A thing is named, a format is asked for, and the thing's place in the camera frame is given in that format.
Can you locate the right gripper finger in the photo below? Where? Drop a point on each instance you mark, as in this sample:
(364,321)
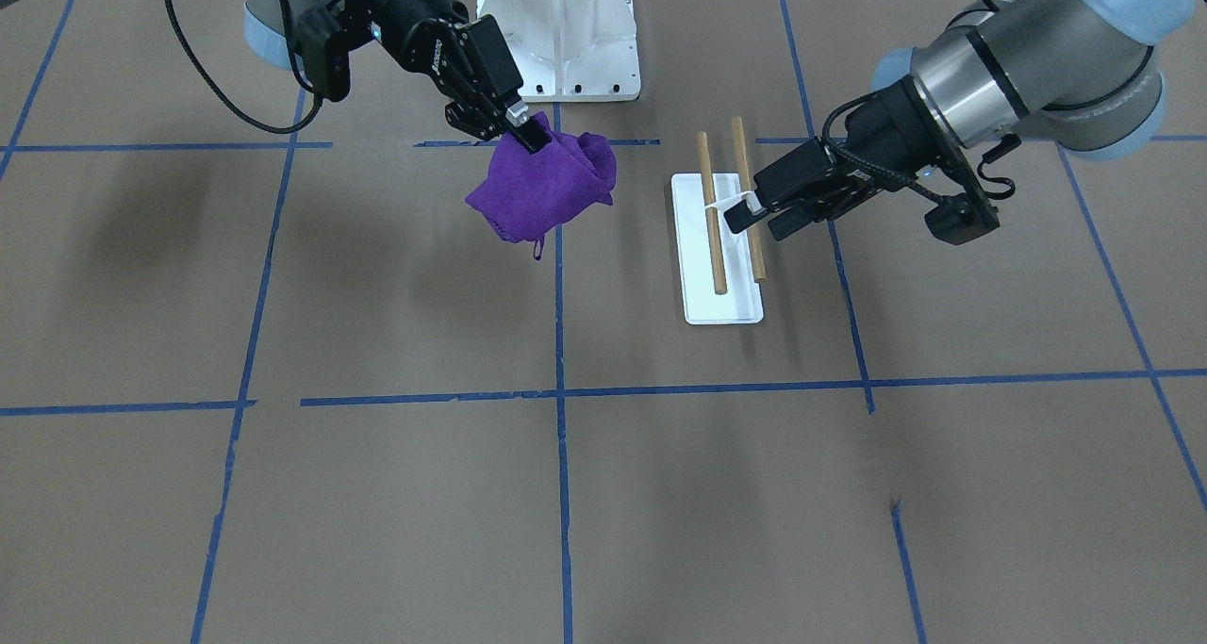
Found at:
(474,123)
(525,127)

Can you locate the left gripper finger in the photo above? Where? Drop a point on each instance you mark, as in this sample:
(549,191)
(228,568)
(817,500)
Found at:
(743,211)
(796,215)

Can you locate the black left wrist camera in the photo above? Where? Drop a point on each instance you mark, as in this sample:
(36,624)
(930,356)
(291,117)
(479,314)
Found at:
(970,214)

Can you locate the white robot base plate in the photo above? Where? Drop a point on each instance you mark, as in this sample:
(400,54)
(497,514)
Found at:
(571,51)

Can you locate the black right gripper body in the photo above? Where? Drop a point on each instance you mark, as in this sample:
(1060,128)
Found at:
(412,14)

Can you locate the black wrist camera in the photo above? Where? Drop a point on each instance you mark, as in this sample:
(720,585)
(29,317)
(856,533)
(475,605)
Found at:
(324,38)
(970,214)

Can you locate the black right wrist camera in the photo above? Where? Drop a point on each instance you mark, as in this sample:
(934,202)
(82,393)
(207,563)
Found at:
(324,38)

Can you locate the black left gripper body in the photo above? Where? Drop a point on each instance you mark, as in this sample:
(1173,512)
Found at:
(884,133)

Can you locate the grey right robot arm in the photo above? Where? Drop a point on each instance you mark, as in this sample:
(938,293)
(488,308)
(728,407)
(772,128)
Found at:
(266,23)

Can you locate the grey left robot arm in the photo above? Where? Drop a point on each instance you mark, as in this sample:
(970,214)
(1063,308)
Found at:
(1082,73)

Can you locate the purple towel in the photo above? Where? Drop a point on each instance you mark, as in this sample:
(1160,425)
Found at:
(527,195)

